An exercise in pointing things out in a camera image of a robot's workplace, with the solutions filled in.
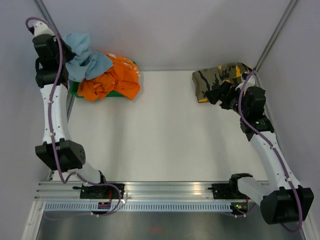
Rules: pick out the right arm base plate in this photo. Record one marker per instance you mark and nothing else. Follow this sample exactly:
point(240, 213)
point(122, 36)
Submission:
point(222, 191)

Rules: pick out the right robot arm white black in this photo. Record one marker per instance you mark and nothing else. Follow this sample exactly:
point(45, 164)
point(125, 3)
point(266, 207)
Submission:
point(284, 200)

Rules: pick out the green plastic bin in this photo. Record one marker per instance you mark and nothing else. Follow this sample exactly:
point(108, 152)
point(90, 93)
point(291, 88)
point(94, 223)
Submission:
point(75, 91)

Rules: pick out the right aluminium frame post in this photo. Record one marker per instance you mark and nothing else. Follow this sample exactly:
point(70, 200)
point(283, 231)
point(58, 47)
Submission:
point(276, 32)

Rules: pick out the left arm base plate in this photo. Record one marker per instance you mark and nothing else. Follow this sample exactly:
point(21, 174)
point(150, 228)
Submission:
point(101, 192)

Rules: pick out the aluminium frame post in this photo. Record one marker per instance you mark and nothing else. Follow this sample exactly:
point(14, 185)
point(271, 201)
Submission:
point(276, 32)
point(40, 5)

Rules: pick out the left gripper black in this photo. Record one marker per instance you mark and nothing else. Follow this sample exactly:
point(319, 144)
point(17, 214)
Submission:
point(70, 55)

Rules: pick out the slotted cable duct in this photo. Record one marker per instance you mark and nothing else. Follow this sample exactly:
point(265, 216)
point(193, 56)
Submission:
point(83, 206)

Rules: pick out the orange trousers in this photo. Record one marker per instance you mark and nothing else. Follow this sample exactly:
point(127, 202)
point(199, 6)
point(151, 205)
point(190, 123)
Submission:
point(112, 80)

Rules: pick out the camouflage folded trousers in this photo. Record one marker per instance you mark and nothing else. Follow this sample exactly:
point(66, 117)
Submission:
point(211, 78)

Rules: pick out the left aluminium frame post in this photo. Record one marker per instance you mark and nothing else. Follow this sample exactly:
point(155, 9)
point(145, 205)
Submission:
point(40, 5)

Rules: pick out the aluminium front rail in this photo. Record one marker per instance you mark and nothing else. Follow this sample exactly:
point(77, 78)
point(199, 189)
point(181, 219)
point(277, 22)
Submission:
point(136, 191)

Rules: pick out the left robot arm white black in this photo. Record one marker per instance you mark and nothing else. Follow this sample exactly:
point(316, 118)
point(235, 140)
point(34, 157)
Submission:
point(57, 150)

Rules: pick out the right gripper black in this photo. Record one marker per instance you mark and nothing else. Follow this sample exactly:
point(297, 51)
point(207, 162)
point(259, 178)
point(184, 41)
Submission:
point(227, 88)

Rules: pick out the light blue trousers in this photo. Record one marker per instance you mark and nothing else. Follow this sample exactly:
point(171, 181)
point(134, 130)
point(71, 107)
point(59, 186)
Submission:
point(86, 64)

